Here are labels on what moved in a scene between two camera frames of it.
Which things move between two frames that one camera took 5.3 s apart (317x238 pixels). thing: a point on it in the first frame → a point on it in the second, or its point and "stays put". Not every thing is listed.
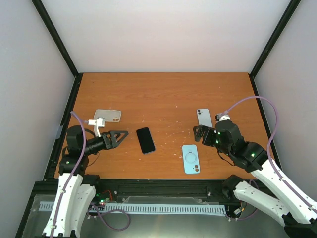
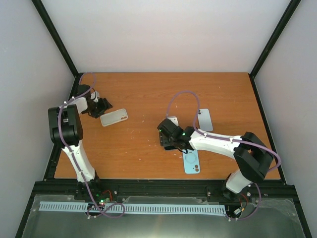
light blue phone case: x=190 y=159 stays put
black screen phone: x=145 y=140 → x=170 y=148
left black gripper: x=111 y=144 → x=105 y=105
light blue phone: x=204 y=117 stays put
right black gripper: x=206 y=141 → x=164 y=141
